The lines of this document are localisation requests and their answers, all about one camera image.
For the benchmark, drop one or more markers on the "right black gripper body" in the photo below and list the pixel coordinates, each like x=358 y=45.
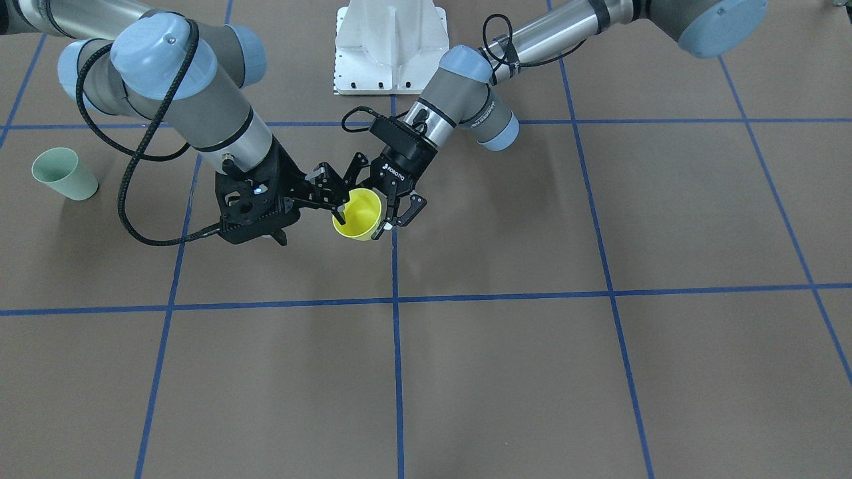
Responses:
x=287 y=174

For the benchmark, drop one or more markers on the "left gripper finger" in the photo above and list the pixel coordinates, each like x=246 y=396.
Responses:
x=358 y=175
x=400 y=212

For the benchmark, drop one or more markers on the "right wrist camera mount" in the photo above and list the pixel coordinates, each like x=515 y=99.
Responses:
x=247 y=220

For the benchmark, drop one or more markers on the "white camera mast base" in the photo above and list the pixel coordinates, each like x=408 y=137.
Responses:
x=388 y=47

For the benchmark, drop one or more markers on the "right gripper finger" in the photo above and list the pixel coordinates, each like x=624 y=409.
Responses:
x=336 y=209
x=328 y=186

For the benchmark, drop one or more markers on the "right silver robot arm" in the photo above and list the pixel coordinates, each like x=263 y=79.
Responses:
x=130 y=59

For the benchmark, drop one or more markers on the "green plastic cup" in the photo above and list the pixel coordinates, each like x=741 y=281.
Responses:
x=62 y=170

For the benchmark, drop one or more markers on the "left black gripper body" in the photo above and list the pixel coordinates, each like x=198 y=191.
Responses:
x=407 y=161

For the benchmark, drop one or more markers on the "yellow plastic cup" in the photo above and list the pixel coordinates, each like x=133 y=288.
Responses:
x=363 y=215

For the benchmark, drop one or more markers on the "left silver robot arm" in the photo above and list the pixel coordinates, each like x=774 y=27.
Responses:
x=462 y=94

